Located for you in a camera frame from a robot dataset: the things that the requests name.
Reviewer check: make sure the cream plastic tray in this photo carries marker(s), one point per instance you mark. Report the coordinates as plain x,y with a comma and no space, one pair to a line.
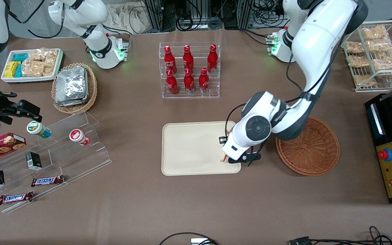
192,149

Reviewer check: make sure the stack of foil containers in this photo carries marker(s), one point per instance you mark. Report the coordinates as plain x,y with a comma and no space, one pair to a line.
70,86

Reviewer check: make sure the round brown wicker basket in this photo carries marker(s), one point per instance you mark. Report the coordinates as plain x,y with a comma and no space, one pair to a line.
315,151

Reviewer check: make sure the green lid cup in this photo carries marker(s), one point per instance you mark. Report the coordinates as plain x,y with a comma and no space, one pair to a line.
37,129

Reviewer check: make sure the yellow control panel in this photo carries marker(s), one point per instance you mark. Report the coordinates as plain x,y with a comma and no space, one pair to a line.
391,170

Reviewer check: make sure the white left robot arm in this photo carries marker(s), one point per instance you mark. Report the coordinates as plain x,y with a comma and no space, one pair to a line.
318,44

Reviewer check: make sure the bagged cracker snack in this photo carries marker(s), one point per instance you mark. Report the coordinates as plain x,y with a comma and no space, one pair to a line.
358,61
374,32
354,47
364,80
386,62
379,45

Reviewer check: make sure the yellow snack pack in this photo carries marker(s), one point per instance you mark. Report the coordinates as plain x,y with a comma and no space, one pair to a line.
11,69

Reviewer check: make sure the white rectangular snack tray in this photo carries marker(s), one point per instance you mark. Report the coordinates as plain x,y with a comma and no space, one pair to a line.
29,79

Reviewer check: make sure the red cola bottle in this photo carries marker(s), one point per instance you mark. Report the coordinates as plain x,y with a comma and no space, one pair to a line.
188,60
170,61
212,60
172,85
203,82
189,83

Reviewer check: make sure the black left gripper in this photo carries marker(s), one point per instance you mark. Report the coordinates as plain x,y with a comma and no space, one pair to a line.
222,140

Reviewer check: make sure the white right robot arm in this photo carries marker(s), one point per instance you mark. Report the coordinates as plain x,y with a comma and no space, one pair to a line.
102,51

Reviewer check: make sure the snickers bar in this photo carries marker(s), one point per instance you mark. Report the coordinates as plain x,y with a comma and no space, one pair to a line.
47,180
15,198

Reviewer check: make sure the clear acrylic stepped shelf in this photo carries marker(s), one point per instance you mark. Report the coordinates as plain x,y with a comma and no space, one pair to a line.
70,160

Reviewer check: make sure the red lid cup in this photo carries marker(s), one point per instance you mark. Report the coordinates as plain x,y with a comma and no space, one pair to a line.
78,136

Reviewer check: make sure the oval light wicker basket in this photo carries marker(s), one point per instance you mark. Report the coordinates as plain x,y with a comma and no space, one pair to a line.
92,88

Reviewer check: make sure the beige cloth bag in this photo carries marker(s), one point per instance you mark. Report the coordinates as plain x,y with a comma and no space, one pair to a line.
124,18

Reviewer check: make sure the triangular sandwich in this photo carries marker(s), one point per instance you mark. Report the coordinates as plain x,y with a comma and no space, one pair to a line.
223,158

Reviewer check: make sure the teal snack pack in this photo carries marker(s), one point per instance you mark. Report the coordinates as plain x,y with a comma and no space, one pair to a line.
21,57
18,70

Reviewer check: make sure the clear acrylic bottle rack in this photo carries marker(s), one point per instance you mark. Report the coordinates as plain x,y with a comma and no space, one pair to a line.
191,96

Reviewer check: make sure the clear bagged rice crackers pile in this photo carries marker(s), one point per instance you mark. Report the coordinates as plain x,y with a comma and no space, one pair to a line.
37,64

